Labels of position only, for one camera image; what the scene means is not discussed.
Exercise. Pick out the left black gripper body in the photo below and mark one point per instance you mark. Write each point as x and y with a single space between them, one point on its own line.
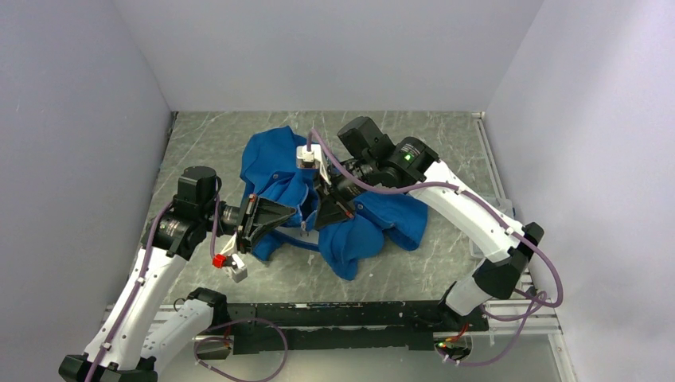
248 223

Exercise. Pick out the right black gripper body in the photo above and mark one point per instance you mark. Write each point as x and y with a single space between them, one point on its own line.
342 189

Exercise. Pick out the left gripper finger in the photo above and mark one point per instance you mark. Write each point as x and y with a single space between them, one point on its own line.
260 227
272 212

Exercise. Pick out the blue zip jacket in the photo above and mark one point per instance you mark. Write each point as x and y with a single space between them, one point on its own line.
268 169

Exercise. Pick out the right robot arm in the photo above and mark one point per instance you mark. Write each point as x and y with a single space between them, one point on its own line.
411 167

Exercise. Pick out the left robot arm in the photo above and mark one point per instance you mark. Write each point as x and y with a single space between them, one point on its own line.
126 348

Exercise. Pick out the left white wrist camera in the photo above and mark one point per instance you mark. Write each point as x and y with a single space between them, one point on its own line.
228 259

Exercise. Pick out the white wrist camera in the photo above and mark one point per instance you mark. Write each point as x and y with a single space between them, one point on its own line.
228 259
312 158

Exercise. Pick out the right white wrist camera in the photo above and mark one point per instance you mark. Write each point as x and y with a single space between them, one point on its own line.
312 158

